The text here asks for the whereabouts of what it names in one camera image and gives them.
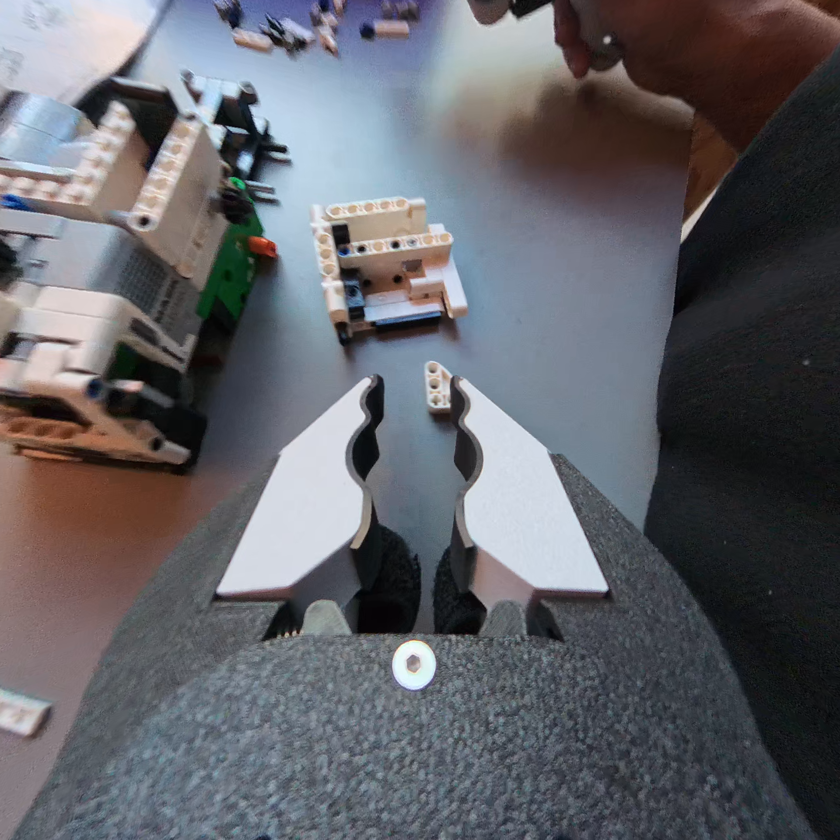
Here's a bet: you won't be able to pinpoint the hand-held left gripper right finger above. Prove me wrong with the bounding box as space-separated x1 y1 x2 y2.
449 375 611 601

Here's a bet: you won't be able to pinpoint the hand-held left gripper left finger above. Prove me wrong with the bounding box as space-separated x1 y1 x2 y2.
215 374 387 601

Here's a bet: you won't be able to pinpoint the white bent lego beam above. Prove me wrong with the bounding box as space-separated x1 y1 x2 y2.
423 360 455 416

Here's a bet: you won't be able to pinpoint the white lego sub-assembly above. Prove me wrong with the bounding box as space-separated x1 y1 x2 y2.
310 197 468 347

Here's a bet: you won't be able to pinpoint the person's right forearm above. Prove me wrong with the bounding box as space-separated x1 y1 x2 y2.
682 0 840 155

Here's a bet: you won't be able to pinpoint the scattered small lego pieces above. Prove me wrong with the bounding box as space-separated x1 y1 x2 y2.
213 0 421 56

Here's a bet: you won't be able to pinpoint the white and green lego truck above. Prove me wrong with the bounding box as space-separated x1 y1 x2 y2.
0 69 293 475

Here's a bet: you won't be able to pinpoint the white lego plate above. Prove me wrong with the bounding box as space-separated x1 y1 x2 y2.
0 686 53 736

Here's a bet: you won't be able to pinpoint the person's right hand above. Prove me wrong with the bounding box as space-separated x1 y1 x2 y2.
553 0 723 106

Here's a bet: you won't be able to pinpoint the open instruction booklet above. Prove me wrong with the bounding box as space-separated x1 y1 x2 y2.
0 0 175 106

